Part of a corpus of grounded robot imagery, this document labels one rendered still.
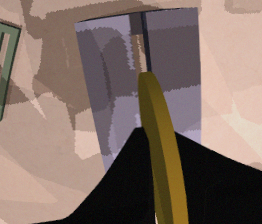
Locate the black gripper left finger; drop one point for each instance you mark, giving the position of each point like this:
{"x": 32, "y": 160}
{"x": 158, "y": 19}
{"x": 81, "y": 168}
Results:
{"x": 126, "y": 193}

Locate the thin gold coin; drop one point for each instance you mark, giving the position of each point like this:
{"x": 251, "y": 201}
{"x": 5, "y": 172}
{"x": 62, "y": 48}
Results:
{"x": 169, "y": 192}

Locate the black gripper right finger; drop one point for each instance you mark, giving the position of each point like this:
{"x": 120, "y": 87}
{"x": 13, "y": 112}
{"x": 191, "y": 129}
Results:
{"x": 219, "y": 190}

